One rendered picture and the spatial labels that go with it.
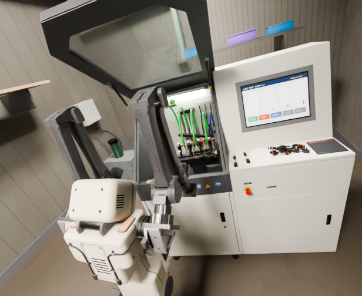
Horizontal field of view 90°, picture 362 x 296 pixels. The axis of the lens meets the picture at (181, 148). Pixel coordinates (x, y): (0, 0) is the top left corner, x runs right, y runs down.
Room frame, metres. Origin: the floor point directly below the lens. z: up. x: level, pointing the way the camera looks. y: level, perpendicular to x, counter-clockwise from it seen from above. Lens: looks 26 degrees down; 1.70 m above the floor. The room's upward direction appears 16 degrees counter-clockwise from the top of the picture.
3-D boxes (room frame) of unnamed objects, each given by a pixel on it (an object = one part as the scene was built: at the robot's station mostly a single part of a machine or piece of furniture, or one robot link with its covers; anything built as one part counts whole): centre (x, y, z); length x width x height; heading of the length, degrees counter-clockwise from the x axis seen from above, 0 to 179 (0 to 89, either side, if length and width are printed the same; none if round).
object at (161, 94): (0.70, 0.05, 1.40); 0.11 x 0.06 x 0.43; 67
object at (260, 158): (0.97, -0.63, 0.96); 0.70 x 0.22 x 0.03; 75
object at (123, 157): (3.21, 0.98, 0.46); 0.97 x 0.76 x 0.92; 157
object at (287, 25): (2.43, -1.55, 1.69); 0.28 x 0.19 x 0.09; 67
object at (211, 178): (1.07, 0.07, 0.87); 0.62 x 0.04 x 0.16; 75
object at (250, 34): (2.61, -1.15, 1.70); 0.36 x 0.25 x 0.12; 67
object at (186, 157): (1.27, -0.10, 0.91); 0.34 x 0.10 x 0.15; 75
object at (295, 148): (0.97, -0.66, 1.01); 0.23 x 0.11 x 0.06; 75
